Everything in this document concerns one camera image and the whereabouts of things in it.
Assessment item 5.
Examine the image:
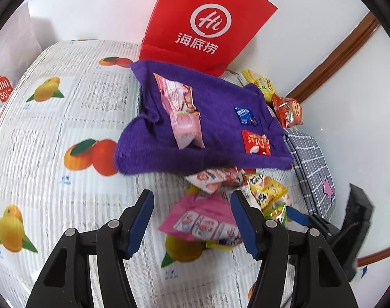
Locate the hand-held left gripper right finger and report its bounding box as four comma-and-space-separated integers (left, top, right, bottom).
230, 190, 359, 308

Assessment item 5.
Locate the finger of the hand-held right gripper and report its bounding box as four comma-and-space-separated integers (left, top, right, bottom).
286, 206, 341, 236

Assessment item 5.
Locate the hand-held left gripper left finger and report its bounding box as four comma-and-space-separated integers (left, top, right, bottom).
25, 189, 155, 308

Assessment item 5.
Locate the green triangular snack packet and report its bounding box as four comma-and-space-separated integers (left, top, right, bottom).
262, 199, 288, 225

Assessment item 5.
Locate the yellow triangular snack packet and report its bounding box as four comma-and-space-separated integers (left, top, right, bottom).
246, 172, 289, 212

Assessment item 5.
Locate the pink strawberry snack packet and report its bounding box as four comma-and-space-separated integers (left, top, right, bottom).
158, 194, 242, 246

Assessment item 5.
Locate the white pink snack packet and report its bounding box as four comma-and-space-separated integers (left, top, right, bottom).
186, 168, 229, 195

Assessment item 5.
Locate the red small snack packet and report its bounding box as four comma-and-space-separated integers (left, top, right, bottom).
241, 130, 272, 156

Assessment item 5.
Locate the blue small snack packet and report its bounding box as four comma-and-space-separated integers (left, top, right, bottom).
234, 106, 258, 126

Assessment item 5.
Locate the pink peach snack packet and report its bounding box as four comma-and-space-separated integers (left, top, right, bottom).
153, 73, 204, 150

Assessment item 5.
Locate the purple towel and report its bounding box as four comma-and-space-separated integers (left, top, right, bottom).
115, 59, 294, 175

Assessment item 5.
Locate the grey plaid cloth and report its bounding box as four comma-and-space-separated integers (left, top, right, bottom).
283, 128, 336, 219

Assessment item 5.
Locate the orange large snack bag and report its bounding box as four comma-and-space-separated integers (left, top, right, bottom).
272, 94, 304, 129

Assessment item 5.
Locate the yellow large snack bag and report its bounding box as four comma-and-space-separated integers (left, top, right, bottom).
241, 70, 277, 101

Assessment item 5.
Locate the white plastic shopping bag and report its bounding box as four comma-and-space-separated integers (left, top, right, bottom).
0, 2, 43, 103

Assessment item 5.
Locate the red paper bag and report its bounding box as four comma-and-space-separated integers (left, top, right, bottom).
138, 0, 278, 78

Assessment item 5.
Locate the wooden door frame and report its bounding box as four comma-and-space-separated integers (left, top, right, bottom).
285, 11, 381, 103

